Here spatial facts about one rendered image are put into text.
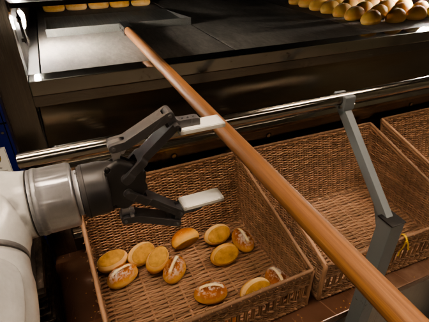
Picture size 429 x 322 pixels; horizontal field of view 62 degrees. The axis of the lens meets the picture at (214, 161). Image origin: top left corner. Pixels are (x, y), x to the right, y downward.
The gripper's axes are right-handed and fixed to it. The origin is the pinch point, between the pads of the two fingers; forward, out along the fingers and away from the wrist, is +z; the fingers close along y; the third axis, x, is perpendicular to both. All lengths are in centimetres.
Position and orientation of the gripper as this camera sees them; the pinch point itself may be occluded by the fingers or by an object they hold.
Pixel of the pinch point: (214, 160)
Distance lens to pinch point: 56.3
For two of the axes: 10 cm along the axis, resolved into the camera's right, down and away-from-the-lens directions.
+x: 4.0, 4.9, -7.7
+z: 9.2, -2.1, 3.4
